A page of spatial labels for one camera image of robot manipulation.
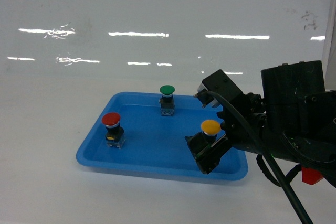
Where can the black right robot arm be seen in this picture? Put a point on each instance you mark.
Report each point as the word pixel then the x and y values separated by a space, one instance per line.
pixel 294 118

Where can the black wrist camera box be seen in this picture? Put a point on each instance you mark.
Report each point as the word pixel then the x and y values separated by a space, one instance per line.
pixel 220 83

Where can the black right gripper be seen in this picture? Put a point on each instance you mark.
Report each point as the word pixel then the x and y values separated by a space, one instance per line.
pixel 243 131

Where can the white wall corner post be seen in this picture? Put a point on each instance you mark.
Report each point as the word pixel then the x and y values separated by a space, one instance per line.
pixel 328 55

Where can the yellow mushroom push button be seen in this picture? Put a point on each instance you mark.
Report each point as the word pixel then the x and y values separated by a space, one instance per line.
pixel 210 128

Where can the red mushroom push button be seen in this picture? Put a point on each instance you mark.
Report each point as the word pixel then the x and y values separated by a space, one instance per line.
pixel 115 135

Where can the blue plastic tray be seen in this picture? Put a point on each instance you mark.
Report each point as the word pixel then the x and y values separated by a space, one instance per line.
pixel 155 145

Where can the green mushroom push button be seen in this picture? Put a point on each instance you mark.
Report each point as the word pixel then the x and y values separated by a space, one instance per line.
pixel 166 101

